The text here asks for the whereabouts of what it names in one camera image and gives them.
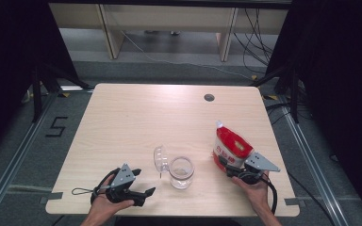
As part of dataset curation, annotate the black wrist strap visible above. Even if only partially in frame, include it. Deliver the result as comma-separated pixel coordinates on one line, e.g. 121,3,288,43
71,168,121,205
260,173,279,217

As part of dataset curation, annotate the thin black cable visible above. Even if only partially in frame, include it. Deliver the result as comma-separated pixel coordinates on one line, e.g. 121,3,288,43
287,171,329,219

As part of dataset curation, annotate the black curtain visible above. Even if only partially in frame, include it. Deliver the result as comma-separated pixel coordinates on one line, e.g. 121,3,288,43
265,0,362,218
0,0,80,162

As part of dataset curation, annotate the clear glass jar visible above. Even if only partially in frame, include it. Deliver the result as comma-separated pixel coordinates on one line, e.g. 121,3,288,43
153,144,196,190

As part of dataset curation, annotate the person's right hand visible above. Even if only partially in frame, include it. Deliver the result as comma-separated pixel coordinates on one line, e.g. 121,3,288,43
231,170,273,215

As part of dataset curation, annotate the red and white spouted pouch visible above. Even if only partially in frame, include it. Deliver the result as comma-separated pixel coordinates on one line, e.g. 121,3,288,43
211,121,255,173

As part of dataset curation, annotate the black metal stand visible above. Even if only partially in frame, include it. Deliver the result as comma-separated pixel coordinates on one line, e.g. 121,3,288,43
249,61,302,124
31,61,94,124

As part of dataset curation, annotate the grey tape strip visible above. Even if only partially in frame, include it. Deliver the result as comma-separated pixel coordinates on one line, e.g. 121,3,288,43
39,191,64,205
284,197,306,208

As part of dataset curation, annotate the person's left hand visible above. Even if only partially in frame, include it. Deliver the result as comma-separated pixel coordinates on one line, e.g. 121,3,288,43
88,175,136,221

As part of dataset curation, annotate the silver metal floor rail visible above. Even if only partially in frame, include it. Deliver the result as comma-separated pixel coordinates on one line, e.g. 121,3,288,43
281,103,349,226
0,90,58,218

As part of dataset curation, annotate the pale wooden desk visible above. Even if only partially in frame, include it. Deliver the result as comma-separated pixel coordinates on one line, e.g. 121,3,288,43
48,3,289,62

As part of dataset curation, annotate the bundle of black cables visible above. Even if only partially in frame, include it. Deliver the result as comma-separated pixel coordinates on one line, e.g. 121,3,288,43
232,8,276,75

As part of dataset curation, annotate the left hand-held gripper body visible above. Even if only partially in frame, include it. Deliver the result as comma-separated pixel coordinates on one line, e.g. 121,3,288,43
106,163,146,207

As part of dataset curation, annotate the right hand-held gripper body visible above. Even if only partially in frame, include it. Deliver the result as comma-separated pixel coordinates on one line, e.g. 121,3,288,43
237,153,281,186

